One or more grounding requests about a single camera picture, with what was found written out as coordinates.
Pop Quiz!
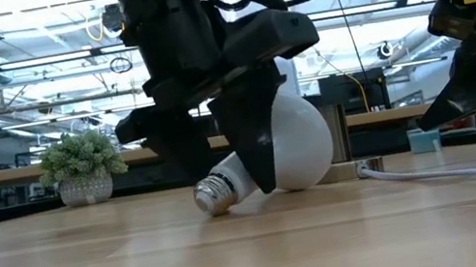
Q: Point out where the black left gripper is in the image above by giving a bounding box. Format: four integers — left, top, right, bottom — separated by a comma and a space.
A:
91, 0, 308, 220

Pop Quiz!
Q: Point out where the white flood lightbulb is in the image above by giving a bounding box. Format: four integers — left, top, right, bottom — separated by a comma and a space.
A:
177, 81, 344, 221

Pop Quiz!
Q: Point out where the small red object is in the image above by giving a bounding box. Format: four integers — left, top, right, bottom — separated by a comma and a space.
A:
449, 113, 476, 134

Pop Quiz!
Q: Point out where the metal lamp socket base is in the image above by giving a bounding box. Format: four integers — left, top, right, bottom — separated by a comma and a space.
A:
302, 96, 387, 188

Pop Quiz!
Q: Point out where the black monitor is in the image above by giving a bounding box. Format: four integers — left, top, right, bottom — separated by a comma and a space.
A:
316, 65, 393, 121

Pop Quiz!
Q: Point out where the green potted plant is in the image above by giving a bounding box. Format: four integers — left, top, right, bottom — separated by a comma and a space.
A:
32, 123, 135, 214

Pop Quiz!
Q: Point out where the large tan table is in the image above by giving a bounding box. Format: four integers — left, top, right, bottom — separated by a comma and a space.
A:
0, 85, 476, 192

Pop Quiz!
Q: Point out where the white lamp power cord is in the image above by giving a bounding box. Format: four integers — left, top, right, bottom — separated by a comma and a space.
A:
354, 144, 476, 213

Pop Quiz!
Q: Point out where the thin yellow cable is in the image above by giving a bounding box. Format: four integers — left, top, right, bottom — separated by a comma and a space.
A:
343, 68, 372, 115

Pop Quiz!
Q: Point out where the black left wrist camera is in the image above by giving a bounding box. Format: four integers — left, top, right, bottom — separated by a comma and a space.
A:
217, 0, 324, 72

